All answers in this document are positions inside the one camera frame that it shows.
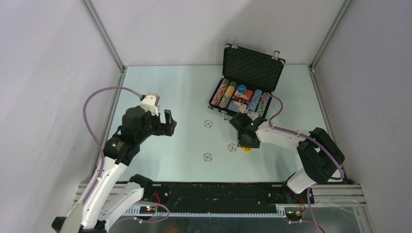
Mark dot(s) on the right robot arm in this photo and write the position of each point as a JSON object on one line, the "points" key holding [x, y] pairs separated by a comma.
{"points": [[319, 155]]}

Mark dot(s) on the white poker chip front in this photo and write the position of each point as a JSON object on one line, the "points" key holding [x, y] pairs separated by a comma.
{"points": [[207, 157]]}

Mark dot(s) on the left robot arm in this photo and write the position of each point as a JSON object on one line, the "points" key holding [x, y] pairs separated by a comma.
{"points": [[93, 213]]}

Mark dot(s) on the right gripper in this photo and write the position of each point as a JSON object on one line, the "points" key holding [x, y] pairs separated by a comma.
{"points": [[241, 142]]}

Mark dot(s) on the red card deck in case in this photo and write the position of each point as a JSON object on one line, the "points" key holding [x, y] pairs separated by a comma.
{"points": [[243, 97]]}

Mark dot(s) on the yellow big blind button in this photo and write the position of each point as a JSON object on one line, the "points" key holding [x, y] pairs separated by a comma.
{"points": [[245, 149]]}

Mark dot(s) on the black poker set case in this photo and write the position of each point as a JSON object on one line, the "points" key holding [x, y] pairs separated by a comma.
{"points": [[254, 69]]}

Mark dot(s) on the blue dealer button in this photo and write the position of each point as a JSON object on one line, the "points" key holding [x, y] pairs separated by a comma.
{"points": [[241, 89]]}

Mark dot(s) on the light blue chip stack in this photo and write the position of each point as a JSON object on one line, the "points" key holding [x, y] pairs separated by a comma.
{"points": [[254, 101]]}

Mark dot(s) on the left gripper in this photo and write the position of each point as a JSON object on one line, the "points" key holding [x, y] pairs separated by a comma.
{"points": [[166, 128]]}

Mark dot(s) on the white poker chip near deck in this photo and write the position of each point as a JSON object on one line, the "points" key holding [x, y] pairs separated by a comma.
{"points": [[208, 124]]}

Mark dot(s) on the white poker chip by die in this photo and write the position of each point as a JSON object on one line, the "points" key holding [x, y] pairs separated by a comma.
{"points": [[232, 147]]}

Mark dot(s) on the grey poker chip stack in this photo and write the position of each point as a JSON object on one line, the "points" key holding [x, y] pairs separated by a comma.
{"points": [[228, 94]]}

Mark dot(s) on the red poker chip stack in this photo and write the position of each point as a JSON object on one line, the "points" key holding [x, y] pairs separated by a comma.
{"points": [[220, 92]]}

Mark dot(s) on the blue playing card deck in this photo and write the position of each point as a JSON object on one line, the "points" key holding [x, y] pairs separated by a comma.
{"points": [[237, 106]]}

